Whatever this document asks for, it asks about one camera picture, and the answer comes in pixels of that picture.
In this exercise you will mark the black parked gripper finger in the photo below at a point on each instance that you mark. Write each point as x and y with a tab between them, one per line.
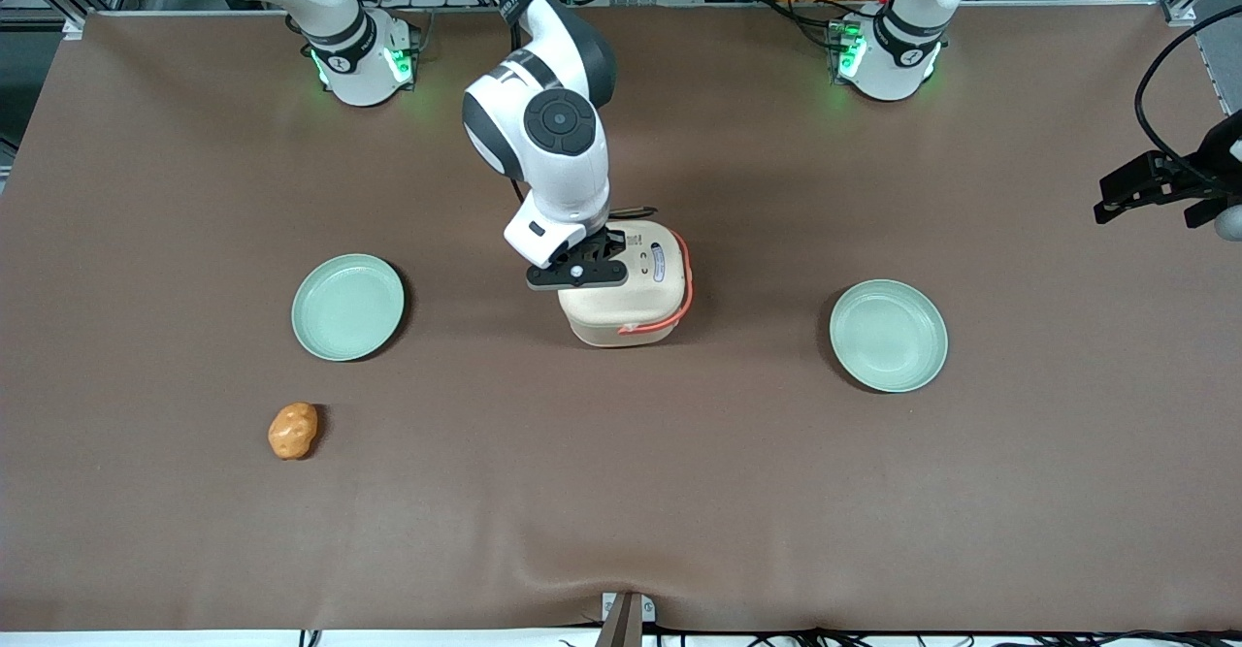
1140	181
1213	210

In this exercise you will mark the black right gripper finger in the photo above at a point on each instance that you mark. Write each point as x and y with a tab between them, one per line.
558	278
597	244

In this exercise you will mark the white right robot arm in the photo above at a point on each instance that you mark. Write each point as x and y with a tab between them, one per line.
543	123

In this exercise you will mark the light green round plate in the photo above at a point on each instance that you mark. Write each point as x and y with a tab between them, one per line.
888	335
347	307

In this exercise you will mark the brown table cloth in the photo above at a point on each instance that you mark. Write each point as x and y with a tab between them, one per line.
679	492

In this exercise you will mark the brown potato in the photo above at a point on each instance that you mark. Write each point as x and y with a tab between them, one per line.
292	431

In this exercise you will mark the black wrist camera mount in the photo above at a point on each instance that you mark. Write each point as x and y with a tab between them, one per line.
1225	147

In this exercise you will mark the metal table edge bracket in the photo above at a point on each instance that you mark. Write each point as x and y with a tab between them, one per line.
626	618

